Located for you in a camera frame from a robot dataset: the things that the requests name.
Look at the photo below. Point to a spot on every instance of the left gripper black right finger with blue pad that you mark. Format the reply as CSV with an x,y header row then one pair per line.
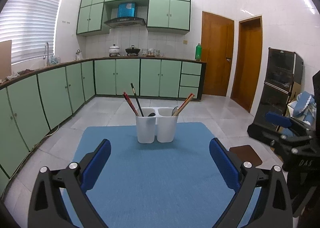
x,y
261,196

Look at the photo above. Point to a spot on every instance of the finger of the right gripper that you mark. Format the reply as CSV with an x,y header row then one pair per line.
x,y
286,122
296,140

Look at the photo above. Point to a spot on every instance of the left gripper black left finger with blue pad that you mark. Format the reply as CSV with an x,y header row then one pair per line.
x,y
47,208

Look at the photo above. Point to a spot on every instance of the red handled bamboo chopstick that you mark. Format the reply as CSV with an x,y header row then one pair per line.
x,y
176,112

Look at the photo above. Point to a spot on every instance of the black chopstick silver band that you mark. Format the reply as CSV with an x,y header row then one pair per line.
x,y
137,101

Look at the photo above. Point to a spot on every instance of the green lower kitchen cabinets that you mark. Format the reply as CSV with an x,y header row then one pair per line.
x,y
34,104

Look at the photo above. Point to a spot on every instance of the green kitchen cabinets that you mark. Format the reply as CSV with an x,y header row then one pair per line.
x,y
34,104
99,16

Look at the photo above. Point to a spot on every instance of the green upper kitchen cabinets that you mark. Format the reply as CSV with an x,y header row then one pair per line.
x,y
99,16

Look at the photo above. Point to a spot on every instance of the blue cloth pile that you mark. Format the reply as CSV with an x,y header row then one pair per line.
x,y
303,108

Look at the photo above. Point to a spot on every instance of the brown stool seat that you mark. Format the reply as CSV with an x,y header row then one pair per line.
x,y
247,153

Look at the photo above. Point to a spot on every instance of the black oven cabinet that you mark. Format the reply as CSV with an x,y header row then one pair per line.
x,y
282,84

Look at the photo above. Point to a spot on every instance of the right wooden door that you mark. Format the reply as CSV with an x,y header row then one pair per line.
x,y
248,62

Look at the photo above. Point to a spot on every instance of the wooden door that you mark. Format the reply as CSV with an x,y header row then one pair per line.
x,y
217,41
248,62

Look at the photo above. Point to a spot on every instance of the green bottle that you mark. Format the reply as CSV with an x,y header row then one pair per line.
x,y
198,52

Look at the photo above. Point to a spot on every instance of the blue table mat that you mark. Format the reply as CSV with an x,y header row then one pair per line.
x,y
175,184

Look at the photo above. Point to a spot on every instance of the left wooden door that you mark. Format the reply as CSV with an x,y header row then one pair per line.
x,y
217,41

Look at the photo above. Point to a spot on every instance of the white twin utensil holder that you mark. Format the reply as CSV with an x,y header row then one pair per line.
x,y
161,127

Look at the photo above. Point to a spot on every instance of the black wok on stove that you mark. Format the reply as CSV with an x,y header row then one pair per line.
x,y
132,51

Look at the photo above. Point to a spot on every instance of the chrome sink faucet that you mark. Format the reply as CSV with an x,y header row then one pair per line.
x,y
46,54

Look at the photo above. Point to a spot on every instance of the white cooking pot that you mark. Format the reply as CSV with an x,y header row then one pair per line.
x,y
114,51

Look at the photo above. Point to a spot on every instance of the range hood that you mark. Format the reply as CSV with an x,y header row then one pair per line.
x,y
124,14

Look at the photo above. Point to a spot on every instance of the window blinds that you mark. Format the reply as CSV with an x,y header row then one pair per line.
x,y
29,24

